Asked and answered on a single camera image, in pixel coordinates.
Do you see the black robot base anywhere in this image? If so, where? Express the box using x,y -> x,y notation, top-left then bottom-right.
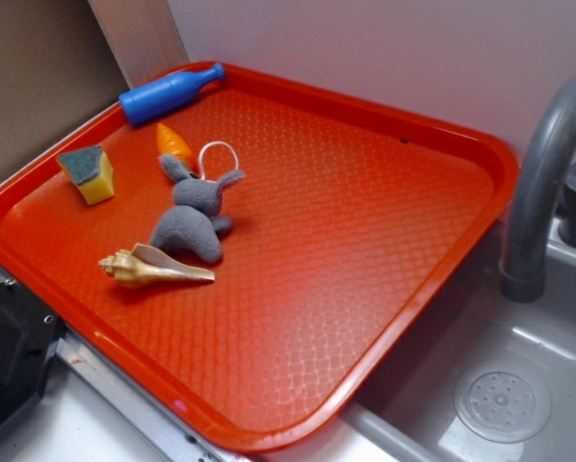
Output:
0,279 -> 64,434

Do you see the green yellow sponge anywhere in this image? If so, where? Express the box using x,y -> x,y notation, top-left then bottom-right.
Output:
57,145 -> 115,206

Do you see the red plastic tray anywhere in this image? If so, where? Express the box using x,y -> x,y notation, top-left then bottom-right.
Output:
0,66 -> 518,453

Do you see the grey plush bunny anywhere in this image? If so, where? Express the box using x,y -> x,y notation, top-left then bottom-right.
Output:
149,153 -> 245,264

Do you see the orange toy carrot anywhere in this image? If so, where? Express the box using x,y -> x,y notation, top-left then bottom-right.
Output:
156,123 -> 197,171

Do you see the beige conch seashell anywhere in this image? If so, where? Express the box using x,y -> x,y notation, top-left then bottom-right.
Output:
98,244 -> 216,289

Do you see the blue toy bottle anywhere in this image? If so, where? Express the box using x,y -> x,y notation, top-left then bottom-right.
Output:
118,63 -> 226,126

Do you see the grey toy faucet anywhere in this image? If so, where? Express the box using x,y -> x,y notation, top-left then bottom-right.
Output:
500,75 -> 576,302

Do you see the grey toy sink basin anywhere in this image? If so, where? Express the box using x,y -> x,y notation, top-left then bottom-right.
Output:
343,227 -> 576,461

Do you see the brown cardboard panel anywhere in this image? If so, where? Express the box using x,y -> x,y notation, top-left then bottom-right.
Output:
0,1 -> 127,184

